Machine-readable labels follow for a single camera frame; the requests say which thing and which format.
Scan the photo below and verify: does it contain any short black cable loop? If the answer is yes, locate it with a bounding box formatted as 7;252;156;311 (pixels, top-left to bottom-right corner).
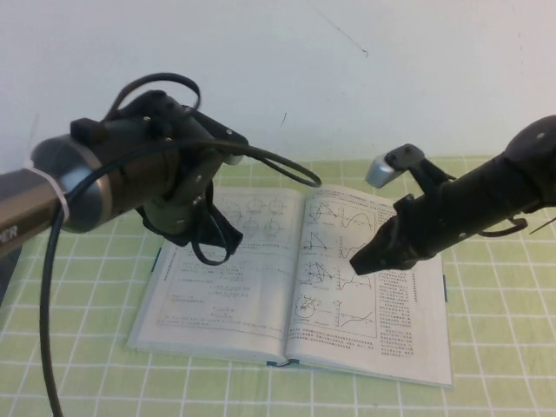
189;182;238;267

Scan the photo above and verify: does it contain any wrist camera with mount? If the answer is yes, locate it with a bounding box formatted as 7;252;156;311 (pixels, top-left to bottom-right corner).
364;143;457;201
177;106;249;167

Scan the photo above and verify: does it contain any green white checked tablecloth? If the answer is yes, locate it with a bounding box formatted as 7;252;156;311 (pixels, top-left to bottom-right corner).
0;154;556;417

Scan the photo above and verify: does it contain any long black camera cable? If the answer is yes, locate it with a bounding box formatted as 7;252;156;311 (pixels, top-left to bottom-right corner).
37;137;323;417

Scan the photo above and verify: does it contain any thin black wrist cable loop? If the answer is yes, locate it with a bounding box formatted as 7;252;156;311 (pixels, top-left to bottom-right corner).
107;72;202;128

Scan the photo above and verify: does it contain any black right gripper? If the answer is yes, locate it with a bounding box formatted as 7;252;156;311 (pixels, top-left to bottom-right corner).
349;167;501;277

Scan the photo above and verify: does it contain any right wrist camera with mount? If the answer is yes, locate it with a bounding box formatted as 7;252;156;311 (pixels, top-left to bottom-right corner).
364;143;457;201

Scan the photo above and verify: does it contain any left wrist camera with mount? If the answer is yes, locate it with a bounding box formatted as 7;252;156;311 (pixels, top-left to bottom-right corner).
177;106;249;167

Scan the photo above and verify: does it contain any white zip tie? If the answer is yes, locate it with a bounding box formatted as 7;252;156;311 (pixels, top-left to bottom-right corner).
23;113;71;222

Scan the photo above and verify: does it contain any technical hardcover book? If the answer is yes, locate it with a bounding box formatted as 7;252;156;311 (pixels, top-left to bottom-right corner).
126;184;453;387

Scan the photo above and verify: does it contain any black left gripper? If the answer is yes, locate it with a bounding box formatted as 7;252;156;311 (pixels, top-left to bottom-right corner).
137;145;244;261

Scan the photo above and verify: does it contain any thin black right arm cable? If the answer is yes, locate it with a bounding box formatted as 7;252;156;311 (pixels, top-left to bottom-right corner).
477;212;556;239

